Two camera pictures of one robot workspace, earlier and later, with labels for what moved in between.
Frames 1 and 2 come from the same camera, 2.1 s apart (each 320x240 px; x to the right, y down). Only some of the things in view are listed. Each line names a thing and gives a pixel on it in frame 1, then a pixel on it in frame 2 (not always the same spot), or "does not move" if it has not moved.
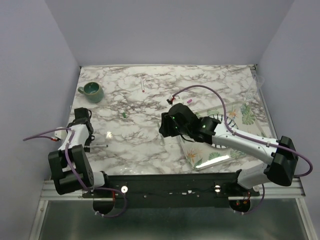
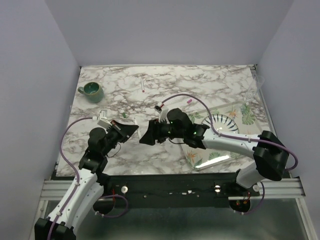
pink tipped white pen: (143, 91) does not move
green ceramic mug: (93, 91) does not move
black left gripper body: (89, 139) -> (113, 139)
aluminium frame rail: (295, 188) does not move
